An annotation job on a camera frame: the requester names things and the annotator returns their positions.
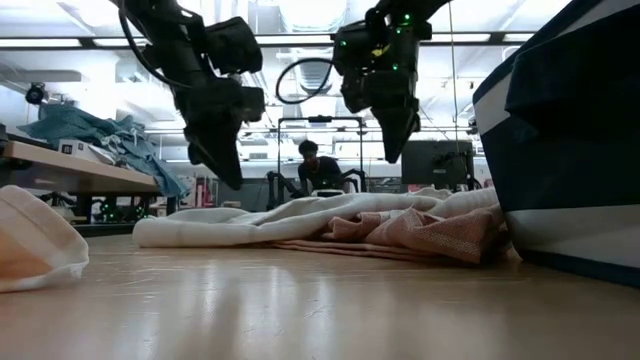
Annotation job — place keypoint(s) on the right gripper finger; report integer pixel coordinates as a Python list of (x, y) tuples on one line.
[(387, 130), (405, 125)]

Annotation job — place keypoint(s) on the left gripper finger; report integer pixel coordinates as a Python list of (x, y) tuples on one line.
[(225, 150), (202, 157)]

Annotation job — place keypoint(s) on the white plaid towel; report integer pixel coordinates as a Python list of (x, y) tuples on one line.
[(225, 225)]

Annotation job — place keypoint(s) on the terracotta pink plaid towel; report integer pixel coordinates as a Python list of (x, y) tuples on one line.
[(430, 235)]

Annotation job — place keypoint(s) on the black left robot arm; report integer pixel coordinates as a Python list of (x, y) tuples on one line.
[(165, 45)]

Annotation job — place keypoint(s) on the remote station black robot arm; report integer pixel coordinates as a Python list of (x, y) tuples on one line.
[(357, 175), (275, 187)]

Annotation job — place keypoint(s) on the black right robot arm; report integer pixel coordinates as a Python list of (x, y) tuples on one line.
[(410, 10)]

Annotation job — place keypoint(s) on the yellow plaid towel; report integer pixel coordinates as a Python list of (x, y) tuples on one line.
[(35, 240)]

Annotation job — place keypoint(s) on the black monitor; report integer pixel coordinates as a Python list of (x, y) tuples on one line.
[(435, 165)]

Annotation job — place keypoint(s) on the person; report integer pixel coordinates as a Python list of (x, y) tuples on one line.
[(320, 172)]

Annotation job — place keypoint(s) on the white cardboard box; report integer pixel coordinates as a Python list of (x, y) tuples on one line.
[(80, 148)]

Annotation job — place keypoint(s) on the teal crumpled cloth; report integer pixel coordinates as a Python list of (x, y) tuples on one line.
[(75, 125)]

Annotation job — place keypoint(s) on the navy blue fabric bin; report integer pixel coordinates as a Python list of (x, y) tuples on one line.
[(575, 150)]

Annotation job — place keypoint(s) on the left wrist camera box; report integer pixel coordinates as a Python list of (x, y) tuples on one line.
[(252, 105)]

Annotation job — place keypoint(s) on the black tubular stand frame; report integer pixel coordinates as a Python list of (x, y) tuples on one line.
[(320, 119)]

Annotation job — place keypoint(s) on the black aluminium table frame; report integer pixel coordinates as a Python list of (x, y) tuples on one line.
[(100, 230)]

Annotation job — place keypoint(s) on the wooden workbench grey steel frame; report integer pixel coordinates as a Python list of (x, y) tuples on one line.
[(75, 172)]

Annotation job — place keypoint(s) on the black dome camera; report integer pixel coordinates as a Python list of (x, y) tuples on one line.
[(35, 95)]

